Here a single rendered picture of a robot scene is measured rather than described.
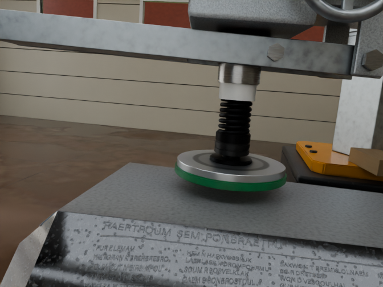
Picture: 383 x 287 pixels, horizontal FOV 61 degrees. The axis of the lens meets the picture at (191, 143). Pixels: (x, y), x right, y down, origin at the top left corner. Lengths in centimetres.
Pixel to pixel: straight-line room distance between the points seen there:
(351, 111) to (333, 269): 96
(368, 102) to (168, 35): 92
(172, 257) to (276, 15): 39
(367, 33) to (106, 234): 51
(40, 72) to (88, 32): 740
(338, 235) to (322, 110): 630
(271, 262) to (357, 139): 95
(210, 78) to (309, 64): 610
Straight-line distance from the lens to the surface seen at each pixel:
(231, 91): 61
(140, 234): 49
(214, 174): 56
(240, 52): 58
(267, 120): 668
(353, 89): 140
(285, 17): 55
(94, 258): 50
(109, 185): 65
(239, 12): 54
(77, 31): 62
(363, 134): 135
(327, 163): 119
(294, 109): 671
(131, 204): 55
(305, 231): 53
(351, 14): 52
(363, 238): 55
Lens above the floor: 100
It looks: 10 degrees down
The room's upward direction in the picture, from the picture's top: 4 degrees clockwise
